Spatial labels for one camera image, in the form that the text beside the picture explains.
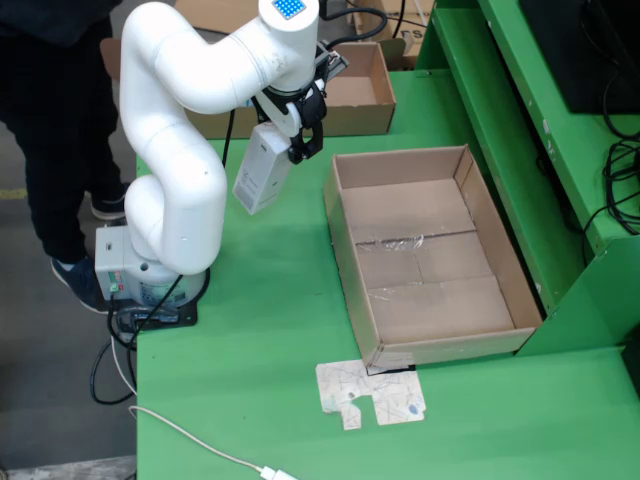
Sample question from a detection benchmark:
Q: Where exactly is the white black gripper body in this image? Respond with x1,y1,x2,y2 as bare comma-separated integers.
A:
259,82,329,136

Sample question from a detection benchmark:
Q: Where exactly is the white d'Alba carton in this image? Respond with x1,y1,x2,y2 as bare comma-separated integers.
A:
232,122,294,216

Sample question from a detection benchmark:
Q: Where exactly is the grey robot base box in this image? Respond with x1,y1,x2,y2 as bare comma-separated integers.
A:
93,224,211,306

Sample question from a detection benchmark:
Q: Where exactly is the divided cardboard box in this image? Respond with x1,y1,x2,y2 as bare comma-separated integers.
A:
99,38,407,140

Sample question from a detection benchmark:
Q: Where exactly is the flat cardboard sheet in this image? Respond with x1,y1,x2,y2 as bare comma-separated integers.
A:
172,0,261,35

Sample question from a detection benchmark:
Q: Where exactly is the printed brown cardboard box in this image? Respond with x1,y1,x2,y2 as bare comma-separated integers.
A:
349,0,436,57

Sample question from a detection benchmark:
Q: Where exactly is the shallow cardboard tray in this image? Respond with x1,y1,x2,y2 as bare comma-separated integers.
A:
322,143,545,374

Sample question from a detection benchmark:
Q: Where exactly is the dark blue sneaker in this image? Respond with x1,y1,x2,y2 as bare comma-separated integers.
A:
89,183,129,221
49,255,110,315

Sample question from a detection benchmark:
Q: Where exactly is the dark jacket torso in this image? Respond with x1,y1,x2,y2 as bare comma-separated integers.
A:
0,0,126,49

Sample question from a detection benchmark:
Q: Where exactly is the white scribbled paper patch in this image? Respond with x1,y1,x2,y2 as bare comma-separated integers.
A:
314,359,428,432

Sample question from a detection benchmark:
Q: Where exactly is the black monitor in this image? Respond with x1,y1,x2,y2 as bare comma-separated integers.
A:
518,0,640,115

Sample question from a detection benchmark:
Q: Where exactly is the green metal rack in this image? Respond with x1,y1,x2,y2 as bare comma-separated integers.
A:
416,0,640,359

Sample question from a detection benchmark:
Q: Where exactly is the long black table cable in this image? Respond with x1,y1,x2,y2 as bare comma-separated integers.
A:
115,107,237,341

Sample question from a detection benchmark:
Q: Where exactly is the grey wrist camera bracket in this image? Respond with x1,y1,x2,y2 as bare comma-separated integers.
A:
313,42,350,82

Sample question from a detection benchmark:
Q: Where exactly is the black looped wrist cable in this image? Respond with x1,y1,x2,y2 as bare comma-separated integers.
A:
319,0,390,49

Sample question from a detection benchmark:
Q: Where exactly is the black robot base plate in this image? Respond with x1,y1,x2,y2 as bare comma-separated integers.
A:
94,292,200,331

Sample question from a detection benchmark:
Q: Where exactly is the thin white cable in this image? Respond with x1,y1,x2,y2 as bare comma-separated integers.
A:
109,337,139,399

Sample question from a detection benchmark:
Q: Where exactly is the black cable tangle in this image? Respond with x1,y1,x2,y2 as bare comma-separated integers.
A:
582,59,640,236

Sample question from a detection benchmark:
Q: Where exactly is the black looped floor cable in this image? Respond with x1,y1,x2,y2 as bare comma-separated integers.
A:
89,319,139,407

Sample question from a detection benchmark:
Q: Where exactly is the white cable with adapter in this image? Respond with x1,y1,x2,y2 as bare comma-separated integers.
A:
128,405,297,480

